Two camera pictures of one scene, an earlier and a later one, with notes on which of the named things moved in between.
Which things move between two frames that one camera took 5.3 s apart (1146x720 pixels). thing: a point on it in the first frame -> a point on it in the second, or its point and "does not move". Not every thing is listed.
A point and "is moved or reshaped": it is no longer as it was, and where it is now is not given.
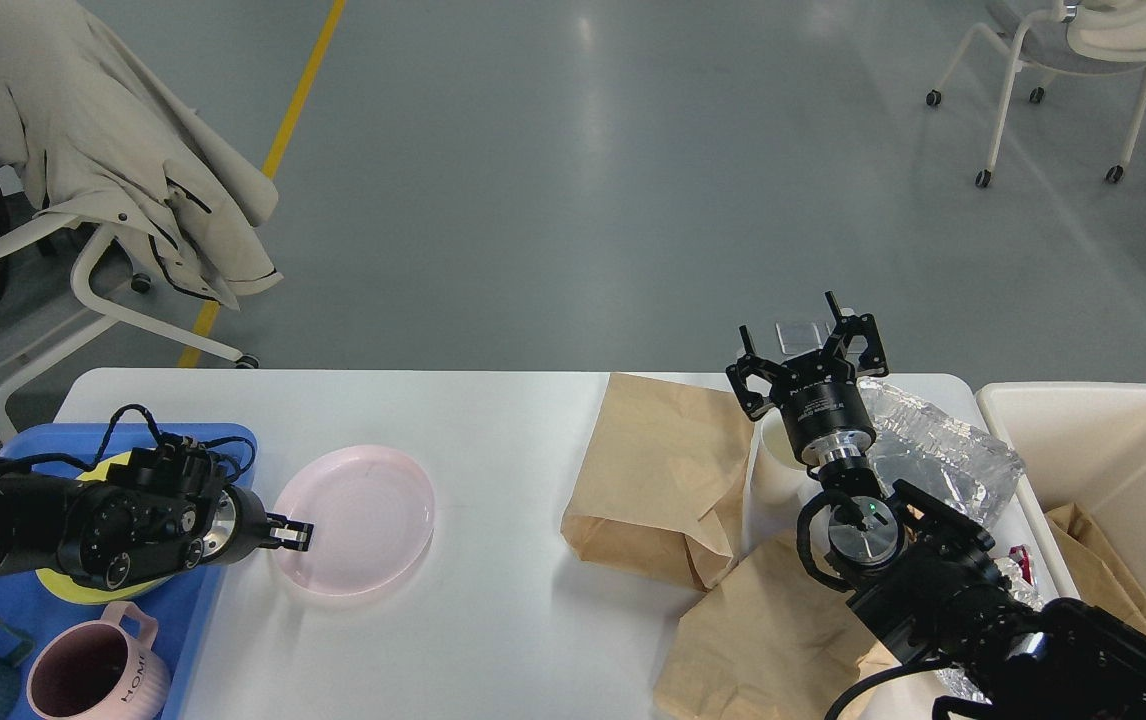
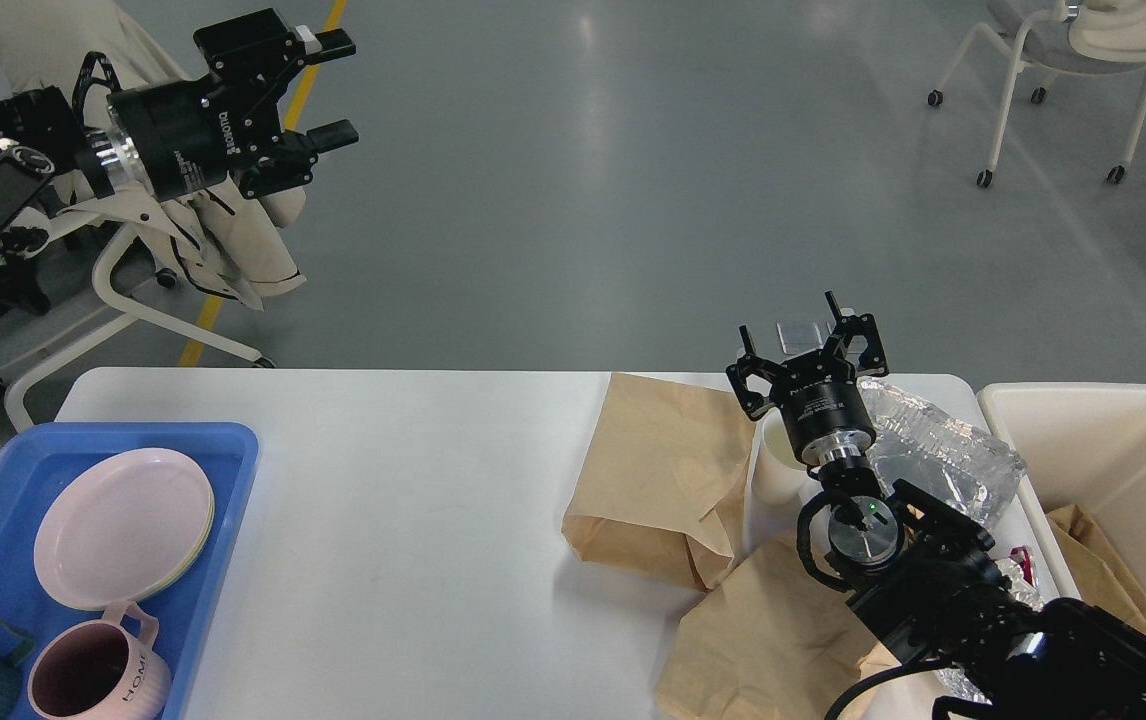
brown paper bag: (767, 641) does not move
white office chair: (84, 227) -> (233, 245)
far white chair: (1080, 37) does not move
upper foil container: (936, 454) does not move
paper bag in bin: (1102, 579) does not move
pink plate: (372, 511) is moved or reshaped
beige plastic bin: (1138, 459) does not move
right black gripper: (818, 392) does not move
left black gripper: (238, 525) -> (190, 134)
